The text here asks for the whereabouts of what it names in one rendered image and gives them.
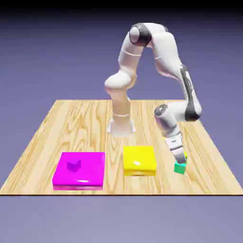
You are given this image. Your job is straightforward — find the small green cube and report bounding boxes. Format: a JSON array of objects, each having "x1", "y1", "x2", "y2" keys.
[{"x1": 173, "y1": 160, "x2": 187, "y2": 175}]

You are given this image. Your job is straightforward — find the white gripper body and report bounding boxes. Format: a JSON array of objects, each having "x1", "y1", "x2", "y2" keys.
[{"x1": 170, "y1": 145, "x2": 187, "y2": 164}]

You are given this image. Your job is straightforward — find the large magenta box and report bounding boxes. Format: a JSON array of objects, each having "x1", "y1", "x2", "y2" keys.
[{"x1": 52, "y1": 151, "x2": 105, "y2": 191}]

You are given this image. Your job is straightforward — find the small purple cube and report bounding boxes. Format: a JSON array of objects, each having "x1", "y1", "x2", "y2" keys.
[{"x1": 66, "y1": 159, "x2": 82, "y2": 173}]

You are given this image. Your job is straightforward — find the large yellow box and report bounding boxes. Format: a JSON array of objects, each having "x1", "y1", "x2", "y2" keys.
[{"x1": 123, "y1": 145, "x2": 157, "y2": 177}]

